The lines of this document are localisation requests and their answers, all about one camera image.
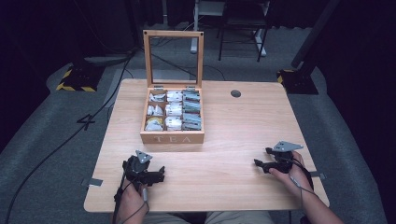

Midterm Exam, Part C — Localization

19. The grey tape strip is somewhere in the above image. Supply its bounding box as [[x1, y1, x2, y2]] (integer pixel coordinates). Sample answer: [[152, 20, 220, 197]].
[[309, 171, 327, 181], [80, 177, 104, 188]]

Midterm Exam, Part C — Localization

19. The pile of white pyramid tea bags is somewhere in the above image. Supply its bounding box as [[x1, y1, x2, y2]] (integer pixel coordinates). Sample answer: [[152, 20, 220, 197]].
[[145, 91, 167, 132]]

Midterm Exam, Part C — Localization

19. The hazard-striped stand base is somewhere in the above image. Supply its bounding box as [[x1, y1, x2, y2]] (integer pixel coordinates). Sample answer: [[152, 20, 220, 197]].
[[276, 68, 319, 95], [55, 63, 106, 93]]

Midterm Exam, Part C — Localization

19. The stack of white tea packets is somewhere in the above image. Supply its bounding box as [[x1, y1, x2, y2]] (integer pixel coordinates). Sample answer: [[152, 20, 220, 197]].
[[164, 90, 184, 132]]

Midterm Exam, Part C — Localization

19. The row of blue-grey tea packets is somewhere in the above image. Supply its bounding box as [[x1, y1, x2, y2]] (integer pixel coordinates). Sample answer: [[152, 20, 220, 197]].
[[181, 89, 203, 132]]

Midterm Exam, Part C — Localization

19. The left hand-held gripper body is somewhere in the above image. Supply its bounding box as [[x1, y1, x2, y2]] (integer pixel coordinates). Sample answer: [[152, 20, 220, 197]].
[[121, 149, 166, 188]]

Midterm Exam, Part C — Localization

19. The black stand pole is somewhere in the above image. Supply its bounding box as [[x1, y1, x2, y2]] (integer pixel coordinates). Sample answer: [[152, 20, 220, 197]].
[[290, 0, 342, 70]]

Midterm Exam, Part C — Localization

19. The person's right hand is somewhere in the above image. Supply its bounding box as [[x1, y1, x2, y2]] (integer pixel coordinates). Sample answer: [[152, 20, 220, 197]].
[[269, 150, 309, 200]]

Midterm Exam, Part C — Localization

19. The white desk leg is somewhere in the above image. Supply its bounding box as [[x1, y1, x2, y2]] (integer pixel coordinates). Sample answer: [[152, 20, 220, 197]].
[[190, 0, 201, 55], [253, 28, 268, 58]]

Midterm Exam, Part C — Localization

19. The person's left hand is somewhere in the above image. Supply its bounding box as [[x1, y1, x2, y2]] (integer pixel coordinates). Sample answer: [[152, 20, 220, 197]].
[[119, 178, 149, 216]]

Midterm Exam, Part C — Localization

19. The thin black floor cable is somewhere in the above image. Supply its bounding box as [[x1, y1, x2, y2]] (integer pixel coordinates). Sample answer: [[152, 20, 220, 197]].
[[148, 50, 228, 82]]

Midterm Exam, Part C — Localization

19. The wooden tea box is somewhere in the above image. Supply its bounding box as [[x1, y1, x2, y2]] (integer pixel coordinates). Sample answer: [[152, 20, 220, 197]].
[[139, 29, 205, 145]]

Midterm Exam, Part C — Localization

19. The right hand-held gripper cable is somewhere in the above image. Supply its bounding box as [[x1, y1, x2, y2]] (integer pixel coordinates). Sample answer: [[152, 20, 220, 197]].
[[289, 157, 319, 206]]

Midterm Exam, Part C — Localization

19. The black metal chair frame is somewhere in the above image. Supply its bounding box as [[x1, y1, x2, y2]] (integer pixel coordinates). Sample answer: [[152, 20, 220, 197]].
[[217, 0, 271, 63]]

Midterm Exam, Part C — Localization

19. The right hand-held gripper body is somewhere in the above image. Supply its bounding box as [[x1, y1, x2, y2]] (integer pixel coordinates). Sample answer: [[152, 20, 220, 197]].
[[264, 140, 304, 175]]

